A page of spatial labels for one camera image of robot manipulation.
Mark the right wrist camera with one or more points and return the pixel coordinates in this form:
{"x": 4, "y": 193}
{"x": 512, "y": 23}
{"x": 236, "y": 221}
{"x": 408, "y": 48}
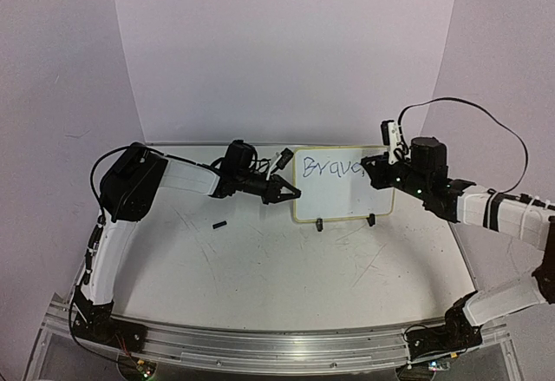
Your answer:
{"x": 393, "y": 140}

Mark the right green circuit board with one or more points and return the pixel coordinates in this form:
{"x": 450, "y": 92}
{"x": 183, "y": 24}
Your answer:
{"x": 442, "y": 363}

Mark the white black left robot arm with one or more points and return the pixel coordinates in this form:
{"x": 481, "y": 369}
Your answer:
{"x": 125, "y": 195}

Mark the yellow framed small whiteboard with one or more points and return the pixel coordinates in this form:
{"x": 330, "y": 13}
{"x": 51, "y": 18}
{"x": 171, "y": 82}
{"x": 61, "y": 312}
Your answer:
{"x": 334, "y": 185}

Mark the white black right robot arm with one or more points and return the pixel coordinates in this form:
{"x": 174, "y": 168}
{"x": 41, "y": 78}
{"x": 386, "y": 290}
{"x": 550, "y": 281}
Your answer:
{"x": 524, "y": 219}

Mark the black marker cap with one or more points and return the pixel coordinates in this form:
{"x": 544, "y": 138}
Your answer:
{"x": 219, "y": 224}

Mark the left green circuit board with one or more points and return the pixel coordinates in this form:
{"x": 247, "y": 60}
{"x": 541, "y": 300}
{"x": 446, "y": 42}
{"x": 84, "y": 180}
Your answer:
{"x": 136, "y": 369}

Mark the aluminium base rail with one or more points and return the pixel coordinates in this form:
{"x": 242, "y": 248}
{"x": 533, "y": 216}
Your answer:
{"x": 281, "y": 352}

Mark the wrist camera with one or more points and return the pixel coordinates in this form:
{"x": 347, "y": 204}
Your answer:
{"x": 393, "y": 140}
{"x": 280, "y": 162}

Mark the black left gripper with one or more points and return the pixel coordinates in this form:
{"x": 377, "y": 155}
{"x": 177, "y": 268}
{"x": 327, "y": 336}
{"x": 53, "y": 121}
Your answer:
{"x": 277, "y": 183}

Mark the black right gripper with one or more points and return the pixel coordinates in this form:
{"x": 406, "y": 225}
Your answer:
{"x": 374, "y": 170}

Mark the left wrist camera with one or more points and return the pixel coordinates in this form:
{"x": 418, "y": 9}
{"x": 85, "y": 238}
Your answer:
{"x": 280, "y": 162}

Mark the green circuit board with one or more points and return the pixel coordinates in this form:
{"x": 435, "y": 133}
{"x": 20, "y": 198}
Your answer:
{"x": 442, "y": 363}
{"x": 136, "y": 369}

